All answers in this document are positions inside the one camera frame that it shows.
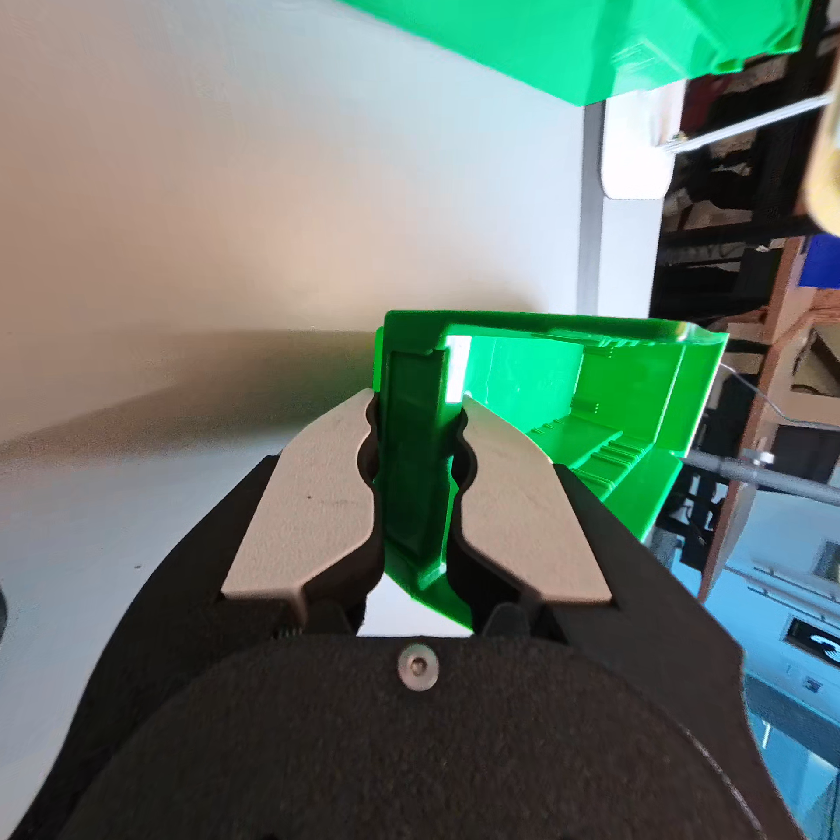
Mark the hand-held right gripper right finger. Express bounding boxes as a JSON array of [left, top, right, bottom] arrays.
[[448, 392, 616, 634]]

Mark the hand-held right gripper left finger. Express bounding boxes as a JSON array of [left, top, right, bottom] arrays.
[[220, 387, 387, 626]]

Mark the green plastic bin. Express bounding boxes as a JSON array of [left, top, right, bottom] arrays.
[[374, 310, 731, 639], [338, 0, 805, 107]]

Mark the grey desk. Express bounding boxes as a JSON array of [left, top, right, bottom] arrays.
[[0, 0, 665, 828]]

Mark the grey metal pole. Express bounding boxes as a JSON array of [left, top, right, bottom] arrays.
[[679, 448, 840, 508]]

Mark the blue plastic bin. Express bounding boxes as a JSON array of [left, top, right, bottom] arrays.
[[799, 235, 840, 287]]

